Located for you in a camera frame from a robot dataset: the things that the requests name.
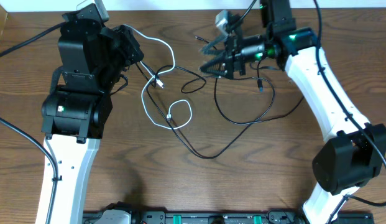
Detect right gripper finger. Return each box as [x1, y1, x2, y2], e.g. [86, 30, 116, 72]
[200, 34, 230, 56]
[200, 52, 230, 77]

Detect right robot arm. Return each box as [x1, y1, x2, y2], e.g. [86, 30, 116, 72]
[200, 1, 386, 223]

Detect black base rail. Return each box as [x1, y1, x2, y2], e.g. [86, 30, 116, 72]
[82, 202, 375, 224]

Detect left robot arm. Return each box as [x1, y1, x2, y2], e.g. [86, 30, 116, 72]
[36, 4, 144, 223]

